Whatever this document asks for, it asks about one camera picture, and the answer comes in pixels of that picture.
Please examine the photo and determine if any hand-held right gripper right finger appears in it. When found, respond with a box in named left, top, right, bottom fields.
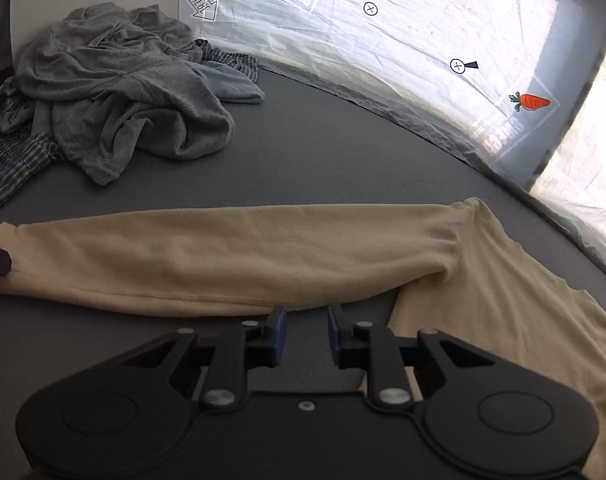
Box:
left=327, top=304, right=496, bottom=408

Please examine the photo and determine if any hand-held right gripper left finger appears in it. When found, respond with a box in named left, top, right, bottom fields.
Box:
left=118, top=305, right=288, bottom=408

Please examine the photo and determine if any beige long-sleeve shirt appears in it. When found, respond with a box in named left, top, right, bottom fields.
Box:
left=0, top=197, right=606, bottom=480

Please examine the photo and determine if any pile of grey crumpled clothes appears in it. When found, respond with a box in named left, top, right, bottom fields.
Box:
left=0, top=40, right=261, bottom=211

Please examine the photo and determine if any green printed garment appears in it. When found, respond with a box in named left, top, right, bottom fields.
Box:
left=0, top=82, right=36, bottom=136

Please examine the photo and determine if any grey crumpled shirt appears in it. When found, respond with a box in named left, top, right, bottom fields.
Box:
left=13, top=2, right=236, bottom=186

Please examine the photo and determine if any light blue garment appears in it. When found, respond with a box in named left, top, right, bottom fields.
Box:
left=195, top=60, right=266, bottom=106

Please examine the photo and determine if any translucent printed plastic sheet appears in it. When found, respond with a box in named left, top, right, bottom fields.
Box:
left=178, top=0, right=606, bottom=281

